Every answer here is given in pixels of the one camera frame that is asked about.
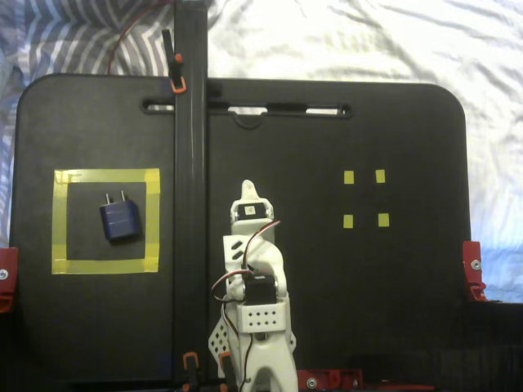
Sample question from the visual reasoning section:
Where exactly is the red corner bracket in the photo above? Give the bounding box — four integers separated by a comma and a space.
461, 240, 488, 302
0, 247, 20, 314

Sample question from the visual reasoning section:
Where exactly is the black curved backdrop sheet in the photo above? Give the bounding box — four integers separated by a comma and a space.
0, 300, 523, 392

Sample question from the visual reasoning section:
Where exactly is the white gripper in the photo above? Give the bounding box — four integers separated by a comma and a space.
230, 179, 275, 225

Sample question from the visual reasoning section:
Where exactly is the red pole foot bracket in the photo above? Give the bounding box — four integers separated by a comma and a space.
296, 368, 364, 391

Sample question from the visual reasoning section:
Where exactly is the blue white charger plug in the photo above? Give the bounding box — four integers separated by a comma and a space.
99, 190, 144, 246

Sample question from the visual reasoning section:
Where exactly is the grey striped blanket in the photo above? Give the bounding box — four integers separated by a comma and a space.
0, 0, 177, 250

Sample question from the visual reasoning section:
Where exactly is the orange black spring clamp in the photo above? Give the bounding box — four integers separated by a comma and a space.
181, 353, 203, 392
218, 353, 239, 391
162, 29, 188, 95

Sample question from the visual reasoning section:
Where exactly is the thin red cable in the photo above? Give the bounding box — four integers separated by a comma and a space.
106, 0, 175, 75

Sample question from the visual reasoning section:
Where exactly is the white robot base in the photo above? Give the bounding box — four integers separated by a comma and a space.
208, 320, 298, 368

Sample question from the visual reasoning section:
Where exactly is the white bed sheet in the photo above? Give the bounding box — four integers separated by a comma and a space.
206, 0, 523, 305

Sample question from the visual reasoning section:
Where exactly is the yellow tape square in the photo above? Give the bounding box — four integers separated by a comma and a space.
51, 167, 161, 275

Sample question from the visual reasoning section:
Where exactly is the black flat bar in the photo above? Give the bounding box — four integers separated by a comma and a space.
173, 0, 209, 385

